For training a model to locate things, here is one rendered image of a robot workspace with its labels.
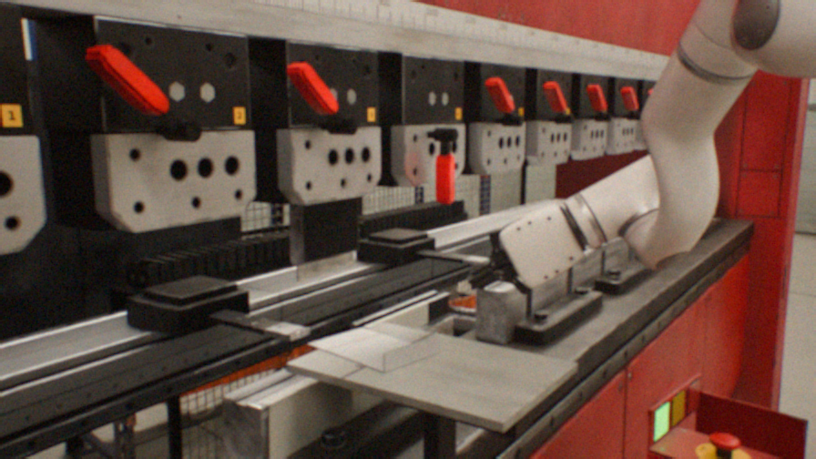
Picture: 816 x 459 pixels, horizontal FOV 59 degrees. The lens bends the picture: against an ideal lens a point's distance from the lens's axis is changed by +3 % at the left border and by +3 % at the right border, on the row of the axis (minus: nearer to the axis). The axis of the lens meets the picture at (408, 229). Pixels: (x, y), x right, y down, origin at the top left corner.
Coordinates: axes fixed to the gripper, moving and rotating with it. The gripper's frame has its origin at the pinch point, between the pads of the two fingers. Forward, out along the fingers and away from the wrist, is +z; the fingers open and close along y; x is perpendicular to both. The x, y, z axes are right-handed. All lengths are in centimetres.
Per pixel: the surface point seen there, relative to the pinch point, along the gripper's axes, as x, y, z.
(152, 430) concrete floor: -155, -23, 160
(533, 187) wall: -721, -82, -36
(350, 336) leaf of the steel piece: 23.2, 6.0, 15.2
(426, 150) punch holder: 12.9, 20.8, -3.2
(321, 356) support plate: 29.8, 6.8, 17.1
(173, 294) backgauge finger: 17.9, 20.9, 34.3
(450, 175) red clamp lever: 14.6, 16.6, -4.4
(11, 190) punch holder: 58, 33, 19
